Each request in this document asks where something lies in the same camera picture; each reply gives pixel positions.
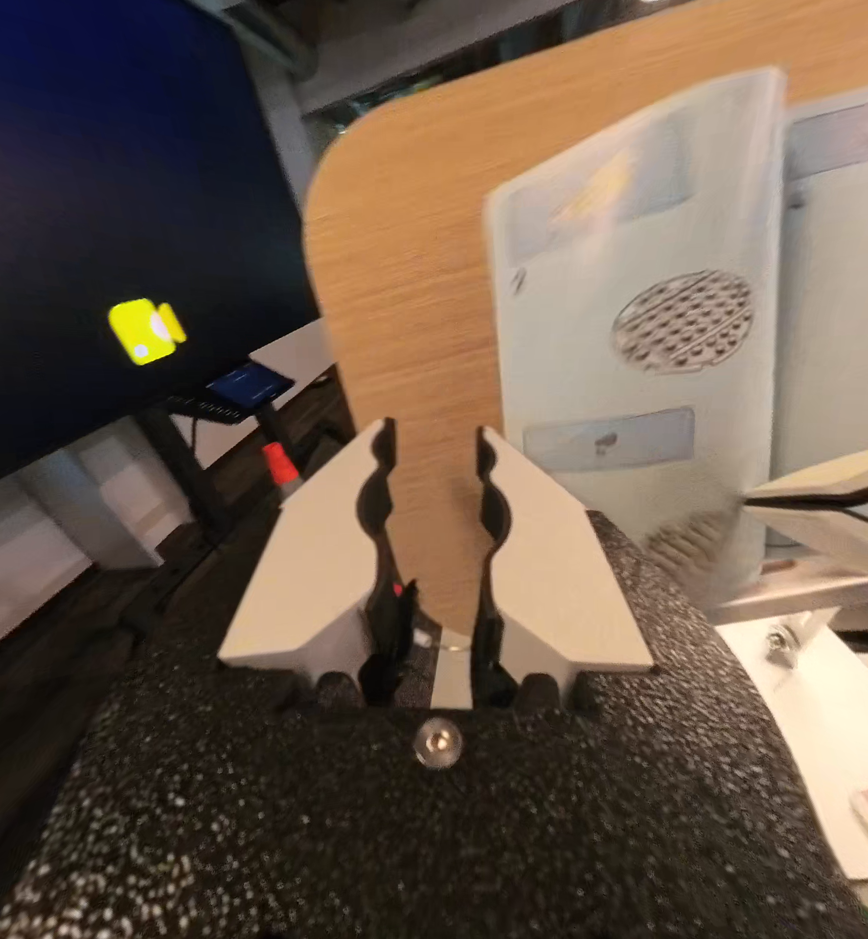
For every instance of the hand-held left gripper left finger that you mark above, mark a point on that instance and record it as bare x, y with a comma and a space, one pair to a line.
309, 557

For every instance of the black monitor stand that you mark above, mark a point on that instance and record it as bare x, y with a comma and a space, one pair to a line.
184, 469

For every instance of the white tray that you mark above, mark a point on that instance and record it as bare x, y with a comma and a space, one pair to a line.
830, 733

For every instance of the light blue instruction booklet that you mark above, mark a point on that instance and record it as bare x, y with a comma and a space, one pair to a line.
588, 352

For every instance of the black computer monitor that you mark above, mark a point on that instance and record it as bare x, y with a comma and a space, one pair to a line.
111, 183

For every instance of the small red object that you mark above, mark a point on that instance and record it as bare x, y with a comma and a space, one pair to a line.
281, 463

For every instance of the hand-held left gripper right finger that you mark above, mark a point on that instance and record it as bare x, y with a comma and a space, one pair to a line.
551, 572

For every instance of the wooden backing board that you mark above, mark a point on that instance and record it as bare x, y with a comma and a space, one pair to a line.
419, 293

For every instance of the white low cabinet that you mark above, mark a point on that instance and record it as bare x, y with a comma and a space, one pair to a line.
38, 528

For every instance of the small blue lit screen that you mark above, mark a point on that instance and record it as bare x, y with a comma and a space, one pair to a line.
247, 385

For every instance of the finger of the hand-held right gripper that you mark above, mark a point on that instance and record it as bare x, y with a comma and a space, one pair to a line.
867, 546
860, 477

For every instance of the white metal stand bracket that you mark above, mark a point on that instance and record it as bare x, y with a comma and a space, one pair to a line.
793, 638

